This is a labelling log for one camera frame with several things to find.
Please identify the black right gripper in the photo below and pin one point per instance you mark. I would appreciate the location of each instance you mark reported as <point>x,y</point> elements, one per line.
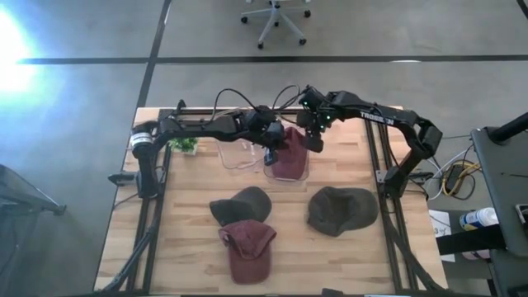
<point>317,119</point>

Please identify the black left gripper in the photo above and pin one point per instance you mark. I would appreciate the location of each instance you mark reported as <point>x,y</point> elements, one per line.
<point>272,135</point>

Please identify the pink garment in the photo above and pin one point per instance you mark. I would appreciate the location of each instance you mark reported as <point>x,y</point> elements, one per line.
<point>290,158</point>

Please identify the dark olive baseball cap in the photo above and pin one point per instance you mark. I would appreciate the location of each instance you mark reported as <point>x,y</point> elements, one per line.
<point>342,210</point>
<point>247,204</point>

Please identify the maroon baseball cap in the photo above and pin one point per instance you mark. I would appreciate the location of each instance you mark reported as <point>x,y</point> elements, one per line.
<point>249,251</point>

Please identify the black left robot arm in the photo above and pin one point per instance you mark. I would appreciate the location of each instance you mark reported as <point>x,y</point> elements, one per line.
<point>194,125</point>

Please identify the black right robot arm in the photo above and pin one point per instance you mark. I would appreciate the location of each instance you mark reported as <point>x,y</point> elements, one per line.
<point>379,117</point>

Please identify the clear plastic bin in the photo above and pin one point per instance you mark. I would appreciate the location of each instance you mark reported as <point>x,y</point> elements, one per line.
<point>237,154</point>
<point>267,175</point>

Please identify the green plant in white pot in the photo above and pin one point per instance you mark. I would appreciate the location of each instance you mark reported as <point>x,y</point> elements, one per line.
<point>183,144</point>

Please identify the black table clamp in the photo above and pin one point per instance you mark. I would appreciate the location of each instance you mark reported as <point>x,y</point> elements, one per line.
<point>420,177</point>
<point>121,178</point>

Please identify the white office chair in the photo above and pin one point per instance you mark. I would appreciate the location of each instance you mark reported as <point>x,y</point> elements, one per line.
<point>275,12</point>

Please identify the white paper sheet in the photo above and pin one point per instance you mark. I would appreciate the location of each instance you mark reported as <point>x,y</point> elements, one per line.
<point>438,218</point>

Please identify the black power adapter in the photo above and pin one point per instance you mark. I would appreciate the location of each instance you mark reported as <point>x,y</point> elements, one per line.
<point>455,177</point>

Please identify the white spray bottle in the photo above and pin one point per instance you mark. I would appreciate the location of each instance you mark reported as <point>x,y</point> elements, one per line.
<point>480,218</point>

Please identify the dark grey cart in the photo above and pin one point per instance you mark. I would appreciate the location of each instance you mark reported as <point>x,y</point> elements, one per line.
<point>507,177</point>

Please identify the black pole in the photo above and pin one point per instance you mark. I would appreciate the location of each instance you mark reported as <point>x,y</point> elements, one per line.
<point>511,128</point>

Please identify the dark grey side table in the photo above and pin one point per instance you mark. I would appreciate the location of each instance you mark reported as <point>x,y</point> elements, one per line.
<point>20,194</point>

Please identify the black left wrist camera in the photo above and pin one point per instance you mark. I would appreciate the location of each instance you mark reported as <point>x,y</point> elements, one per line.
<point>259,115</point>

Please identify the black aluminium frame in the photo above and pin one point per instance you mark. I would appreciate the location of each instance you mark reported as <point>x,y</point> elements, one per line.
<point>194,111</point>

